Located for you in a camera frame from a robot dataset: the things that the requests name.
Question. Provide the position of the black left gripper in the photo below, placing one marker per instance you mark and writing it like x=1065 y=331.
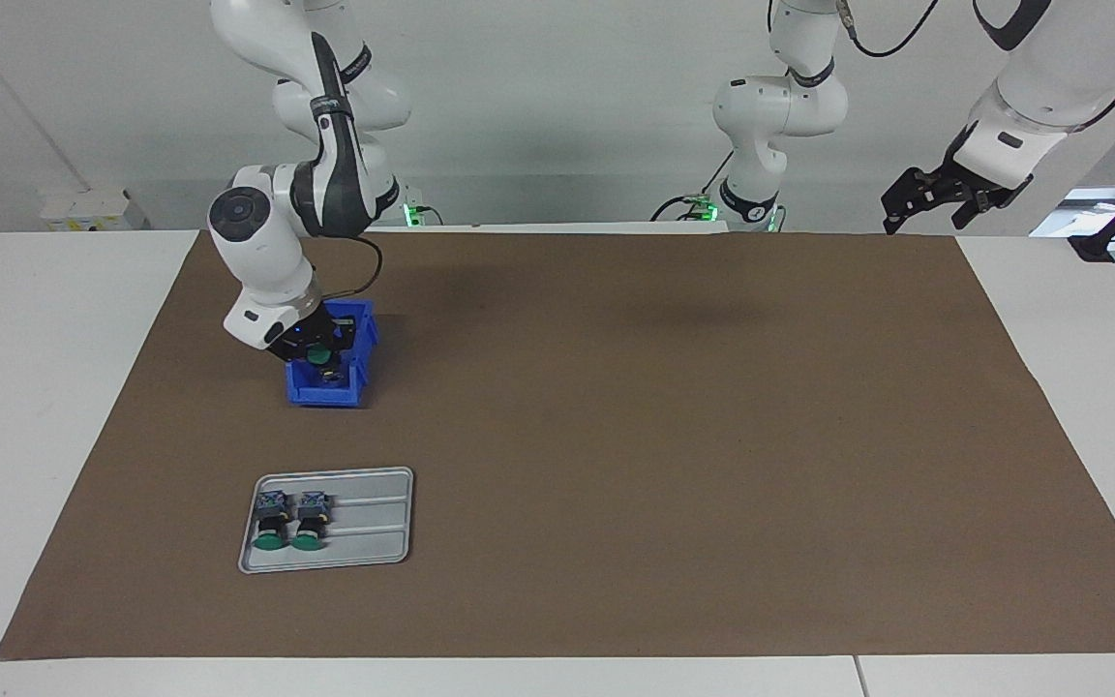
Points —
x=969 y=179

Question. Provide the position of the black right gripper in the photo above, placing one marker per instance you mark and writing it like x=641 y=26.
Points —
x=311 y=332

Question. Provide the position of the green push button switch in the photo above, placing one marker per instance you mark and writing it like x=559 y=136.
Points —
x=309 y=523
x=318 y=355
x=270 y=523

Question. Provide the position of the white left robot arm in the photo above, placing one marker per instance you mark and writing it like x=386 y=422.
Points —
x=1032 y=87

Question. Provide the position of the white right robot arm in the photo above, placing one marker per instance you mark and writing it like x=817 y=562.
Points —
x=267 y=242

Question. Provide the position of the blue plastic storage bin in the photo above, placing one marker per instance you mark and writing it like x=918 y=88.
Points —
x=362 y=339

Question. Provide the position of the silver metal tray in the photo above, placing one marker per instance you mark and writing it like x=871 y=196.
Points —
x=374 y=542

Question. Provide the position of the white yellow box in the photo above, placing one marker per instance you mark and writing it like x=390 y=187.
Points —
x=93 y=211

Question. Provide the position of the brown table mat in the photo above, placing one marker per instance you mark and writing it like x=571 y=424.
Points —
x=616 y=542

